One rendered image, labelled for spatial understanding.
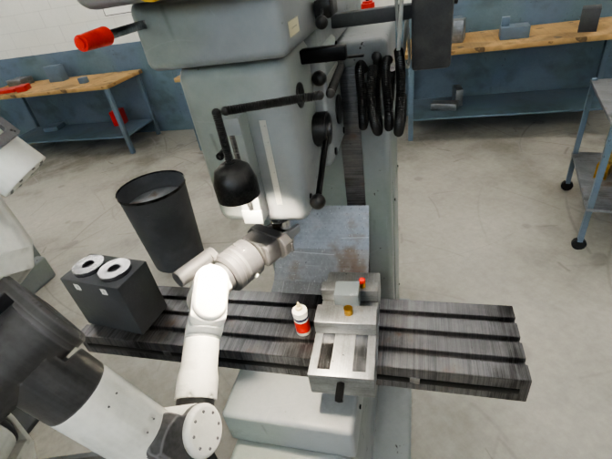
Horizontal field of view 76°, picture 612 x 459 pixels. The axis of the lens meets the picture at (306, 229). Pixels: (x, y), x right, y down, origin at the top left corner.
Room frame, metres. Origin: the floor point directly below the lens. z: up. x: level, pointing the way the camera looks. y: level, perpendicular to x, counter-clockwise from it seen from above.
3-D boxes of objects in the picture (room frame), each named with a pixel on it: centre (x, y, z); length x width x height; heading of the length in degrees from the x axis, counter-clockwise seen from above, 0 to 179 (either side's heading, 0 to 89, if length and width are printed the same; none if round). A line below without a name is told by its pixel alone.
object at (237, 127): (0.67, 0.09, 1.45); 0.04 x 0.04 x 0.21; 72
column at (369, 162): (1.36, -0.14, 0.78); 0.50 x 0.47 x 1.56; 162
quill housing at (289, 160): (0.78, 0.05, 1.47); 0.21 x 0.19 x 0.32; 72
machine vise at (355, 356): (0.70, -0.07, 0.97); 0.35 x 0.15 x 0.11; 164
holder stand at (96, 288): (0.93, 0.60, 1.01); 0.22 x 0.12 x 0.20; 65
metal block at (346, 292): (0.73, -0.08, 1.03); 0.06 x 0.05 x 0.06; 74
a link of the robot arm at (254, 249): (0.71, 0.12, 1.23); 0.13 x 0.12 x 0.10; 47
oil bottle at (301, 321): (0.74, 0.05, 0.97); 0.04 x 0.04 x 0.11
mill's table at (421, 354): (0.79, 0.12, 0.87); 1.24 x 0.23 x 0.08; 72
